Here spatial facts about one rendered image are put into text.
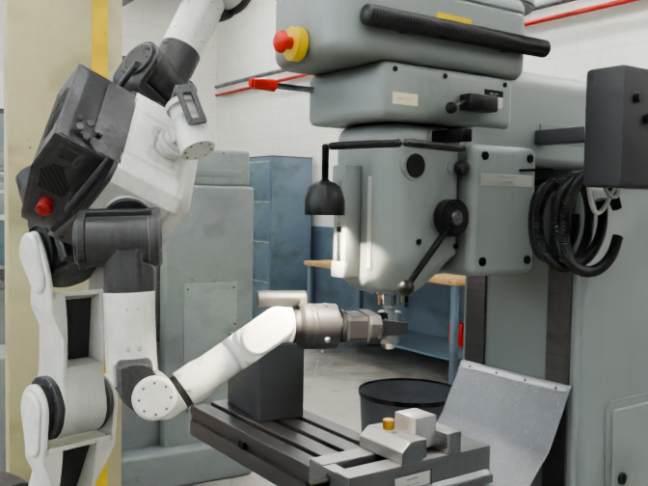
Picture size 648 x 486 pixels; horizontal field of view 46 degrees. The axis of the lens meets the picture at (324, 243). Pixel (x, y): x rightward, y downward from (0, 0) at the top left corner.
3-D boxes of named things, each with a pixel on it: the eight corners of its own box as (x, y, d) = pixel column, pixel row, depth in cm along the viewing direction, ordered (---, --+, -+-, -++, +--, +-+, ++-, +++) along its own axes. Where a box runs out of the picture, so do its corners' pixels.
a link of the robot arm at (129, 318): (110, 426, 130) (105, 294, 130) (104, 412, 142) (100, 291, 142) (178, 418, 134) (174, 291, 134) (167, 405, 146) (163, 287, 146)
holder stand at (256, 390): (258, 422, 186) (259, 340, 185) (227, 401, 205) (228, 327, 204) (303, 417, 191) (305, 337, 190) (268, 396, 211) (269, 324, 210)
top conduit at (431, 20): (371, 22, 124) (371, 0, 124) (356, 27, 128) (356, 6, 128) (551, 56, 150) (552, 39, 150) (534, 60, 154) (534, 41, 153)
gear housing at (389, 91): (384, 116, 132) (385, 58, 132) (306, 126, 152) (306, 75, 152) (514, 129, 152) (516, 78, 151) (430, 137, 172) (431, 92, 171)
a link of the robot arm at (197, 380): (246, 376, 140) (155, 441, 134) (232, 368, 149) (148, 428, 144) (215, 329, 138) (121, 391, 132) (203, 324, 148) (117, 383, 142)
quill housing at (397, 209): (388, 298, 138) (391, 119, 136) (322, 286, 154) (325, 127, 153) (464, 292, 149) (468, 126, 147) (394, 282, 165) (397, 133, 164)
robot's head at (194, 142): (169, 166, 145) (193, 139, 139) (152, 121, 148) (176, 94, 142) (197, 167, 149) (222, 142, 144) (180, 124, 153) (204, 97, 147)
